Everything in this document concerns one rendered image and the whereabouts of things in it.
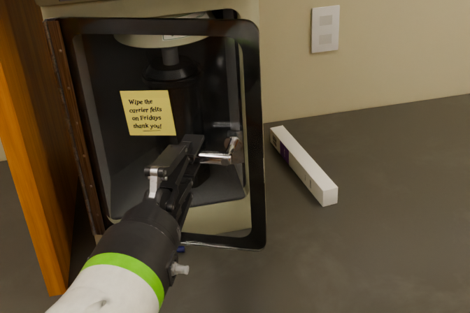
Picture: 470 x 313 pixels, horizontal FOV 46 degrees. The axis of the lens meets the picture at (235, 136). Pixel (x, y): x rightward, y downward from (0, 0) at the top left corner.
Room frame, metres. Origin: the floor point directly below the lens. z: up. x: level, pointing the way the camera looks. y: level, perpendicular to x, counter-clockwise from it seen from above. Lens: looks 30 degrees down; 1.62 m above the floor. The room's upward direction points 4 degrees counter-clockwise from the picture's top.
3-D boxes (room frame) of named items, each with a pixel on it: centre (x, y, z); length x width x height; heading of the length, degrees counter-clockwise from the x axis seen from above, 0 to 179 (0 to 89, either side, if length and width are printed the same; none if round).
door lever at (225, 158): (0.70, 0.04, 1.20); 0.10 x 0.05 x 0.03; 76
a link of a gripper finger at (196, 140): (0.69, 0.07, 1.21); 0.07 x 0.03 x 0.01; 166
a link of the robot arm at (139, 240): (0.46, 0.12, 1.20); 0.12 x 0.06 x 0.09; 76
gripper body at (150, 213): (0.54, 0.10, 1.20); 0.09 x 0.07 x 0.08; 166
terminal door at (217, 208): (0.74, 0.11, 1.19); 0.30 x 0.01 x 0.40; 76
